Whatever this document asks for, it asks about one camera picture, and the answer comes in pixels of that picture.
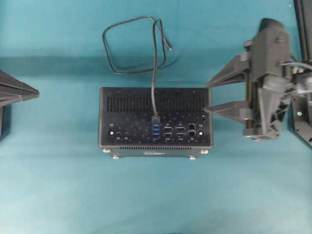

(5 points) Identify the black USB cable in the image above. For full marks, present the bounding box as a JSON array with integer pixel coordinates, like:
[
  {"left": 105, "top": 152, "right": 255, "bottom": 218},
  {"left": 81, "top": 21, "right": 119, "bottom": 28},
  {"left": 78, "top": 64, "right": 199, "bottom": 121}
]
[{"left": 102, "top": 16, "right": 174, "bottom": 124}]

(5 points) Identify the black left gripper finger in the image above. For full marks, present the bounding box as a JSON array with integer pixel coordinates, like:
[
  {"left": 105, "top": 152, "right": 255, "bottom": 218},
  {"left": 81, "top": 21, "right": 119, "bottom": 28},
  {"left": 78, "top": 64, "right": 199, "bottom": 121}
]
[{"left": 0, "top": 71, "right": 39, "bottom": 107}]

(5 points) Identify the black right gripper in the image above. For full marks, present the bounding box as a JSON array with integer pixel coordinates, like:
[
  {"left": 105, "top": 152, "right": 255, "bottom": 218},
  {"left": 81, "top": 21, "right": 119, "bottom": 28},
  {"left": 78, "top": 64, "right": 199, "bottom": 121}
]
[{"left": 204, "top": 31, "right": 294, "bottom": 141}]

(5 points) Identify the black mini PC box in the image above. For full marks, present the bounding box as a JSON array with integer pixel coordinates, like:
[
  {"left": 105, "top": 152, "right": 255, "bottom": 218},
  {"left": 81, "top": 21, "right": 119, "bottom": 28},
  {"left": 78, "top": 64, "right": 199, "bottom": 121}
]
[{"left": 98, "top": 87, "right": 214, "bottom": 159}]

